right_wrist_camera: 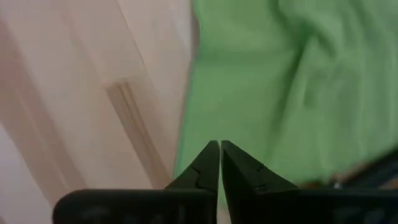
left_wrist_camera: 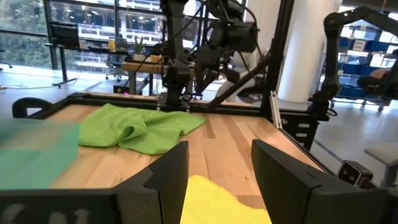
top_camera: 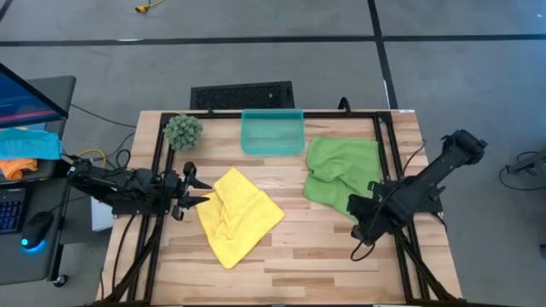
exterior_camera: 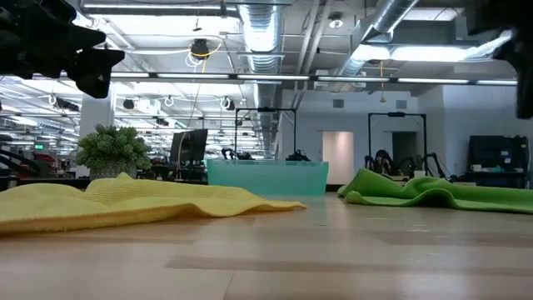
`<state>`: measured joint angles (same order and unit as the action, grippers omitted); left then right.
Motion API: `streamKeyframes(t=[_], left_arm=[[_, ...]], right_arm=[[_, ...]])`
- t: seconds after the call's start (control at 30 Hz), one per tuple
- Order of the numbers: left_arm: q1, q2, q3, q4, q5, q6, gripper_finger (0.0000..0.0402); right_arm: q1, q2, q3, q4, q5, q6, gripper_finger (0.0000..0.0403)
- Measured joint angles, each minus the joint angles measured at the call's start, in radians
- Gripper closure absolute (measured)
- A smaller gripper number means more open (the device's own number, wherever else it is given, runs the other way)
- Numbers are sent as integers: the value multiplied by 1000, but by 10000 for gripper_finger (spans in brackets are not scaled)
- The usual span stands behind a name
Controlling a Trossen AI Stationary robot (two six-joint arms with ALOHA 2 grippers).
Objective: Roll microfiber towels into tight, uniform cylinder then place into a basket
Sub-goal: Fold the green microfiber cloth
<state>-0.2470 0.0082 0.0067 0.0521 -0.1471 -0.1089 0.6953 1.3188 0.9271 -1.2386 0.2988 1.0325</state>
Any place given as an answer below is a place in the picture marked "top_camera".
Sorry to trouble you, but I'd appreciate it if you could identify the black stand with cable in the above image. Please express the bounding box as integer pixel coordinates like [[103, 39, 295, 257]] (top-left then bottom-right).
[[498, 148, 546, 192]]

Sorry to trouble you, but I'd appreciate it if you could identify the yellow floor cable plug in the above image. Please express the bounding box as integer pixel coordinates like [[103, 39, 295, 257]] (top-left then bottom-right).
[[135, 0, 166, 14]]

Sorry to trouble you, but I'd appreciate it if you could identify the black backlit keyboard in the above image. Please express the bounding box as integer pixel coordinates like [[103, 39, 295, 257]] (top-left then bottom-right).
[[0, 187, 28, 235]]

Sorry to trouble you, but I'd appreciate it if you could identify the black right camera cable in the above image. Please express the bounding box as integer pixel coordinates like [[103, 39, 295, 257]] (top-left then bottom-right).
[[349, 237, 377, 263]]

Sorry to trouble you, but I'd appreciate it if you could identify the yellow microfiber towel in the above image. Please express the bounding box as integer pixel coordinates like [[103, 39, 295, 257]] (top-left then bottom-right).
[[195, 165, 287, 271]]

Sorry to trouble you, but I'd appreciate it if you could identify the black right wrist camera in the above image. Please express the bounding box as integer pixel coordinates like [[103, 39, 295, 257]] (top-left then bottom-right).
[[351, 224, 378, 247]]

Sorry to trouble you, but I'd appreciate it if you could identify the white box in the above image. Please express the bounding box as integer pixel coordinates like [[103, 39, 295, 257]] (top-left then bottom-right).
[[90, 195, 116, 233]]

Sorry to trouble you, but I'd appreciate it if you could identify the black computer mouse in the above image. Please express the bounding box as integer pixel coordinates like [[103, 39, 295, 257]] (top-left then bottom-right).
[[20, 210, 55, 252]]

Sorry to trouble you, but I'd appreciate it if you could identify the yellow looped cable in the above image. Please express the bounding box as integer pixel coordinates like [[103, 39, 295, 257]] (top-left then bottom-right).
[[76, 148, 107, 169]]

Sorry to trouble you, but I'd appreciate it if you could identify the orange cloth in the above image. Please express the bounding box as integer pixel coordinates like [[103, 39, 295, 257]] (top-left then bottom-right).
[[0, 158, 39, 182]]

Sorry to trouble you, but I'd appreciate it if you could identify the blue cloth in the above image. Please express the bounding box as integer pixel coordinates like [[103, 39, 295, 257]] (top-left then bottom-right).
[[0, 127, 64, 162]]

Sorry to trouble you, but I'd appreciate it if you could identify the black aluminium table frame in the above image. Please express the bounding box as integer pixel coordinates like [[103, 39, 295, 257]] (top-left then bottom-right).
[[96, 108, 464, 307]]

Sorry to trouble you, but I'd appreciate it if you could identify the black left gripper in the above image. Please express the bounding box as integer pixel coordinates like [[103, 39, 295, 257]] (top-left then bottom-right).
[[160, 161, 213, 222]]

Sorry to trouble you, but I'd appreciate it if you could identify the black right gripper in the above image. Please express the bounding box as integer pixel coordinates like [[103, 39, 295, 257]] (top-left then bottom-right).
[[346, 181, 401, 228]]

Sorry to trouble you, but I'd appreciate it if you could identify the grey side desk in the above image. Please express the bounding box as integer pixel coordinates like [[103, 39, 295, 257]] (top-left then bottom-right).
[[0, 75, 78, 287]]

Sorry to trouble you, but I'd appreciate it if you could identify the green artificial succulent plant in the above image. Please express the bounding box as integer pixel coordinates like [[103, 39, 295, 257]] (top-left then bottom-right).
[[162, 113, 205, 152]]

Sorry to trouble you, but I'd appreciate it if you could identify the green microfiber towel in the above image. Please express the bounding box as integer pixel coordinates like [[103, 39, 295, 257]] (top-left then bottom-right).
[[302, 136, 382, 223]]

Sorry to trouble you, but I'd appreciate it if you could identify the computer monitor with blue screen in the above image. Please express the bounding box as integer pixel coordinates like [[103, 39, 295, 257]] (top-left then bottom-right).
[[0, 62, 70, 130]]

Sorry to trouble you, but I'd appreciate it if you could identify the teal plastic basket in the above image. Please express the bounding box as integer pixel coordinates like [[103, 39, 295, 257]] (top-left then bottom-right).
[[240, 107, 306, 156]]

